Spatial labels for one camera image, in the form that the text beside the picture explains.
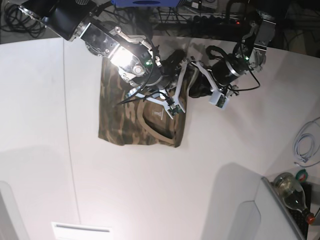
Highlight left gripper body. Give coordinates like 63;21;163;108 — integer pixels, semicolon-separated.
211;60;240;86

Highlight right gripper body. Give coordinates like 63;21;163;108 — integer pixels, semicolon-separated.
145;63;180;91

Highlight camouflage t-shirt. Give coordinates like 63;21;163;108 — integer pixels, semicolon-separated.
98;60;187;148

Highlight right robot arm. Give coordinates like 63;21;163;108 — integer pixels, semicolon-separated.
13;0;187;91

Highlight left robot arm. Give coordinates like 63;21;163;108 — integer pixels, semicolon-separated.
189;0;291;99

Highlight black power strip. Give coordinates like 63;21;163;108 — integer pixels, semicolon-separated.
186;15;243;26

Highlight blue box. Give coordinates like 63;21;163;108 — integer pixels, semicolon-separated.
111;0;181;8

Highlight green tape roll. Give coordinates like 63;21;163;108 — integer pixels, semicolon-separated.
295;169;309;183

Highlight clear plastic bottle red cap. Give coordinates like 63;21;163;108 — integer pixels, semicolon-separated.
273;172;316;225

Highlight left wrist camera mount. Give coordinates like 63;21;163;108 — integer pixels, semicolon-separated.
191;61;238;110

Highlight white coiled cable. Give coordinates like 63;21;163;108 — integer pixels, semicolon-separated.
292;119;320;167

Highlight black coiled floor cable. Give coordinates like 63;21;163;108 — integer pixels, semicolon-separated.
0;0;46;39

